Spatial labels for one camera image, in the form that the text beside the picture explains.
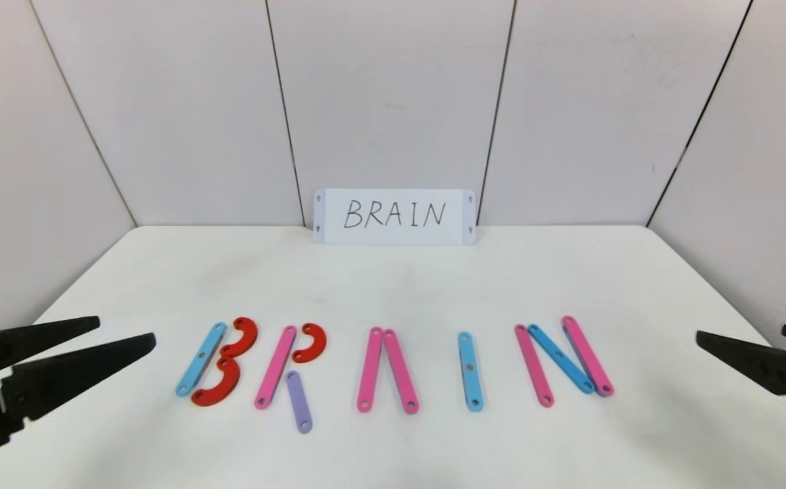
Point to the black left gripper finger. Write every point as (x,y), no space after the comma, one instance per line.
(33,339)
(74,373)

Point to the small red arc piece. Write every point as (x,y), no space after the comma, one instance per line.
(317,343)

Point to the pink strip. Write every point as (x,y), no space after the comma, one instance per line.
(275,367)
(400,372)
(588,354)
(535,370)
(370,370)

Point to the large red arc piece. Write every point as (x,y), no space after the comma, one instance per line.
(247,334)
(220,390)

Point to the blue strip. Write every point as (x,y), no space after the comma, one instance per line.
(470,370)
(199,360)
(559,356)

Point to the short purple strip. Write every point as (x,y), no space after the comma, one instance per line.
(298,402)

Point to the white BRAIN sign card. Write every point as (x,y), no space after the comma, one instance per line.
(393,231)

